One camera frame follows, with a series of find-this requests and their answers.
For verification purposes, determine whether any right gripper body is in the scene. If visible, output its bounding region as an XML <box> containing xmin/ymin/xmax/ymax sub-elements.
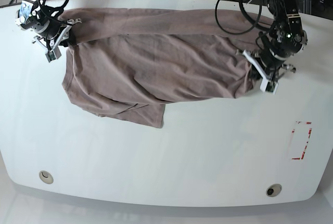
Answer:
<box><xmin>32</xmin><ymin>18</ymin><xmax>82</xmax><ymax>51</ymax></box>

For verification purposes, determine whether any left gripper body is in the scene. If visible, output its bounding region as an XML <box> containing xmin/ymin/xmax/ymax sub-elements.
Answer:
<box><xmin>236</xmin><ymin>49</ymin><xmax>296</xmax><ymax>81</ymax></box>

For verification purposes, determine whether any mauve t-shirt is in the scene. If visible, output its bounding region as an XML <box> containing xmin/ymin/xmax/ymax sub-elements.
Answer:
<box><xmin>61</xmin><ymin>8</ymin><xmax>259</xmax><ymax>128</ymax></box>

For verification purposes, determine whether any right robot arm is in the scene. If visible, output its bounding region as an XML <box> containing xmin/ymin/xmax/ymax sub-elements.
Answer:
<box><xmin>16</xmin><ymin>0</ymin><xmax>82</xmax><ymax>62</ymax></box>

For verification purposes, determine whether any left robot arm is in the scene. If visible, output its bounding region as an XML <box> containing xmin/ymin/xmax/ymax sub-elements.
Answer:
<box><xmin>236</xmin><ymin>0</ymin><xmax>308</xmax><ymax>86</ymax></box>

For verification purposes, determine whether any red tape rectangle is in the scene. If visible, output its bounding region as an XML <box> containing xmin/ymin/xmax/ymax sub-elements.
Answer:
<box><xmin>288</xmin><ymin>121</ymin><xmax>313</xmax><ymax>160</ymax></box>

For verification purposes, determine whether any right table grommet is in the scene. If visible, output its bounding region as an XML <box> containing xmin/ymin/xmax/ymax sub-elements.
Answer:
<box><xmin>266</xmin><ymin>184</ymin><xmax>282</xmax><ymax>197</ymax></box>

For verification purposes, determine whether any table grommet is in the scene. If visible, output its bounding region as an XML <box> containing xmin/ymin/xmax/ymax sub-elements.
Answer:
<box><xmin>266</xmin><ymin>184</ymin><xmax>282</xmax><ymax>197</ymax></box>
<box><xmin>39</xmin><ymin>171</ymin><xmax>54</xmax><ymax>184</ymax></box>

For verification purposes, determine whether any left table grommet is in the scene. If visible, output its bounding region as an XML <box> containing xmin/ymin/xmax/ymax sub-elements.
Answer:
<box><xmin>39</xmin><ymin>171</ymin><xmax>54</xmax><ymax>184</ymax></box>

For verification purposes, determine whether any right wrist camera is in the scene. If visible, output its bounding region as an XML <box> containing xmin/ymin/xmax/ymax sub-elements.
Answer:
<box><xmin>45</xmin><ymin>47</ymin><xmax>61</xmax><ymax>63</ymax></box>

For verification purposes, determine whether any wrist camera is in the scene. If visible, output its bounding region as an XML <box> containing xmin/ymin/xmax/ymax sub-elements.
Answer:
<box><xmin>260</xmin><ymin>79</ymin><xmax>278</xmax><ymax>94</ymax></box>
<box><xmin>45</xmin><ymin>47</ymin><xmax>61</xmax><ymax>63</ymax></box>

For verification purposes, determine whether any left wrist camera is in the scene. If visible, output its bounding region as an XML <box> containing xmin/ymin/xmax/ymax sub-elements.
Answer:
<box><xmin>260</xmin><ymin>79</ymin><xmax>278</xmax><ymax>94</ymax></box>

